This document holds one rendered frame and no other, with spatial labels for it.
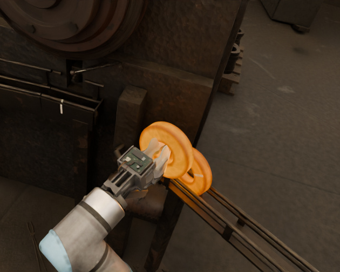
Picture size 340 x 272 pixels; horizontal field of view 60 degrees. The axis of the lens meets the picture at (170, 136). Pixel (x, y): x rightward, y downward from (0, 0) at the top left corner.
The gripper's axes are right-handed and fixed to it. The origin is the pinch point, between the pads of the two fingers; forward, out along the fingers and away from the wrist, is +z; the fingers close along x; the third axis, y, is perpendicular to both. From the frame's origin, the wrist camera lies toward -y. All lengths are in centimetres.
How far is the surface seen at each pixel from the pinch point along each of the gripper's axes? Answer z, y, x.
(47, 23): 0.9, 17.2, 40.3
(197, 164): 5.2, -8.9, -7.3
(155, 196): -2.1, -32.7, 2.2
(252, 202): 55, -104, -26
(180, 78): 26.1, -5.1, 14.7
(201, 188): 2.6, -15.0, -11.3
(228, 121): 112, -121, 22
